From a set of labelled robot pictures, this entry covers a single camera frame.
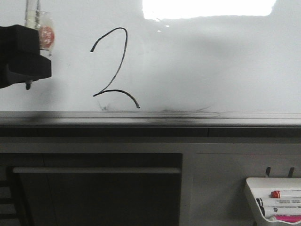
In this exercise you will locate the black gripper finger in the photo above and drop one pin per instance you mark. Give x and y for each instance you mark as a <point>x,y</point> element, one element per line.
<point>20,58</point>

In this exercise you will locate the white black whiteboard marker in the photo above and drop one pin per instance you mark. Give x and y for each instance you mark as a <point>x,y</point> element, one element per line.
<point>32,14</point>

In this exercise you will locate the grey whiteboard tray ledge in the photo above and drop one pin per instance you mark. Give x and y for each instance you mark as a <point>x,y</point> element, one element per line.
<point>170,119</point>

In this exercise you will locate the white whiteboard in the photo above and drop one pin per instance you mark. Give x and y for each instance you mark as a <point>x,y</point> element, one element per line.
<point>169,55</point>

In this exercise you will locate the red magnet in clear tape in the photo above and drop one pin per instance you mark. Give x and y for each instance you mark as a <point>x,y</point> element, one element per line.
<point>46,31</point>

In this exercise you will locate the red capped marker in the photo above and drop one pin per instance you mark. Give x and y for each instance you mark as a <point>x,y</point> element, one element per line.
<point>286,194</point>

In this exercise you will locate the white marker holder tray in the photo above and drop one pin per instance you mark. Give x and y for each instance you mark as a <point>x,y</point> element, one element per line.
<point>262,188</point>

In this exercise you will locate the black capped marker lower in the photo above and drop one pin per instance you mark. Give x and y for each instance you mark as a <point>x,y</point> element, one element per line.
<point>269,211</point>

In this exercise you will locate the black capped marker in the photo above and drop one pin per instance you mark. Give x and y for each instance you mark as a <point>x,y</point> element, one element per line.
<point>274,202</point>
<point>269,211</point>

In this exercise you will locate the black capped marker upper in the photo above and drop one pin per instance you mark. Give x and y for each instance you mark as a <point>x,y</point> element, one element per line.
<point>274,202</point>

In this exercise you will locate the pink eraser block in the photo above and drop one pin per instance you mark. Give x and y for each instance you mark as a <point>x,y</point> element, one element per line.
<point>290,219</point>

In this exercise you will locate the black wall hook left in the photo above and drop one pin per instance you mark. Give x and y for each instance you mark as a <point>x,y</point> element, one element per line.
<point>267,172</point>

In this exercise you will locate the black wall hook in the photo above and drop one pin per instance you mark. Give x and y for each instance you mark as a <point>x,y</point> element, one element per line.
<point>291,171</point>
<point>267,172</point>

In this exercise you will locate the black wall hook right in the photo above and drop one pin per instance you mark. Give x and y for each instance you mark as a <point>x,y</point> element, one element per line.
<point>291,171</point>

